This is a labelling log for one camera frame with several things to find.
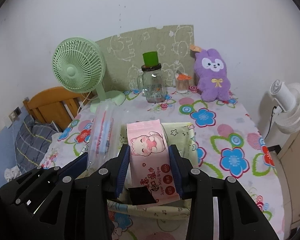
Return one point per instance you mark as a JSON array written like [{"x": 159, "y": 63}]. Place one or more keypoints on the green cartoon printed board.
[{"x": 130, "y": 47}]

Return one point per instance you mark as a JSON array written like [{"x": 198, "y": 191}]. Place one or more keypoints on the clear plastic bag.
[{"x": 101, "y": 130}]

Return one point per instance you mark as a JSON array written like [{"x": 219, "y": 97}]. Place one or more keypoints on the grey plaid blanket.
[{"x": 30, "y": 140}]

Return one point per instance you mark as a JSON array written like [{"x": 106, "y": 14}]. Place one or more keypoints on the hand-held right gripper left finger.
[{"x": 123, "y": 170}]

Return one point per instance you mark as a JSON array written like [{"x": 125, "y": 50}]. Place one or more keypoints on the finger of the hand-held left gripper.
[{"x": 75, "y": 163}]

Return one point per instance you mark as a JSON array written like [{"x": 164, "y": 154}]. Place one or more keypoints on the floral tablecloth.
[{"x": 215, "y": 142}]

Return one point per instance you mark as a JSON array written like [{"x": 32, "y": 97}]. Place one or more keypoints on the beige door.
[{"x": 297, "y": 167}]

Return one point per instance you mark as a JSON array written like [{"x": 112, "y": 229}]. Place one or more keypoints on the green plastic cup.
[{"x": 151, "y": 58}]

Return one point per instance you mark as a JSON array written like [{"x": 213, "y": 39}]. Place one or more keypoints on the pink wet wipes pack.
[{"x": 150, "y": 155}]

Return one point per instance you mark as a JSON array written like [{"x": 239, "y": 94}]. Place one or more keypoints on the white crumpled cloth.
[{"x": 12, "y": 173}]

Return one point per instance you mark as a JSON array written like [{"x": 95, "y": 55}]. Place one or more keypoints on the green desk fan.
[{"x": 75, "y": 65}]

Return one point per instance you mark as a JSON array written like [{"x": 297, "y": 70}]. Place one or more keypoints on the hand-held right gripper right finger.
[{"x": 173, "y": 170}]

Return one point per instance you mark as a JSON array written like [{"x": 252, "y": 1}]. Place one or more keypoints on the wall socket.
[{"x": 15, "y": 112}]

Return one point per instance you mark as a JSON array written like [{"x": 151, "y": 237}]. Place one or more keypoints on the cotton swab jar orange lid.
[{"x": 183, "y": 85}]

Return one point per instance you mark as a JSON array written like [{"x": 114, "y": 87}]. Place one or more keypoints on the purple plush bunny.
[{"x": 212, "y": 80}]

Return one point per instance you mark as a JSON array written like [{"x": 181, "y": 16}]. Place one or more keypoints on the white standing fan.
[{"x": 290, "y": 110}]

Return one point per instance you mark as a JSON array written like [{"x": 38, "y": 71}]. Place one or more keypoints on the wooden bed headboard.
[{"x": 50, "y": 105}]

